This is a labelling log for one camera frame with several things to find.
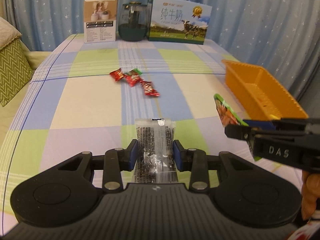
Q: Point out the blue milk carton box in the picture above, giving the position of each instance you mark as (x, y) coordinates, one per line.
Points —
(175, 22)

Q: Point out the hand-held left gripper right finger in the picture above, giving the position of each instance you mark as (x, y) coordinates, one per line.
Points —
(177, 155)

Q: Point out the dark glass jar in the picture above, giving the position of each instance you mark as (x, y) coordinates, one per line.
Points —
(132, 27)

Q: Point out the person's right hand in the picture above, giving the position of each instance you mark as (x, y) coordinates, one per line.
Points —
(310, 195)

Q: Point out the yellow green snack packet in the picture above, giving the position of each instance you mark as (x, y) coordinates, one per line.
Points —
(225, 110)

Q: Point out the blue star-print curtain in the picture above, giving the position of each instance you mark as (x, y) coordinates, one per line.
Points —
(250, 17)

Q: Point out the pale green sofa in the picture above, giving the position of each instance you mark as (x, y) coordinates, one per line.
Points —
(37, 56)

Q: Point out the beige pillow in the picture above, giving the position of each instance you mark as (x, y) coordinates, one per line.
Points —
(7, 33)

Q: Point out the red patterned clothing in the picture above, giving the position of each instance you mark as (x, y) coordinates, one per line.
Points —
(300, 235)

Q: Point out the orange plastic tray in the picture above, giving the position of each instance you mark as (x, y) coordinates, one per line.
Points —
(250, 80)

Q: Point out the green-ended candy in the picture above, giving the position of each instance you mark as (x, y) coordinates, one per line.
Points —
(133, 77)

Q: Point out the white product box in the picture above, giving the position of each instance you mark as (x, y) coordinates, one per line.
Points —
(100, 22)

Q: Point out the red candy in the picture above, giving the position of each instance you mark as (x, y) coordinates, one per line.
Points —
(149, 89)
(117, 75)

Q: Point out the clear black-printed snack packet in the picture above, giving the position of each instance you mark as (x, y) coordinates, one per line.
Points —
(155, 140)

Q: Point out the green zigzag cushion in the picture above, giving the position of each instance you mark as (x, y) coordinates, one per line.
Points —
(12, 70)

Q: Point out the checked tablecloth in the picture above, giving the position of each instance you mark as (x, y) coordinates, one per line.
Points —
(87, 110)

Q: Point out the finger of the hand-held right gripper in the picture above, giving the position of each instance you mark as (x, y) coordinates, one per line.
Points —
(260, 123)
(237, 131)

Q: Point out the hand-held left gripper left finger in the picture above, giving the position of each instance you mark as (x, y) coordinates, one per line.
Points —
(133, 155)

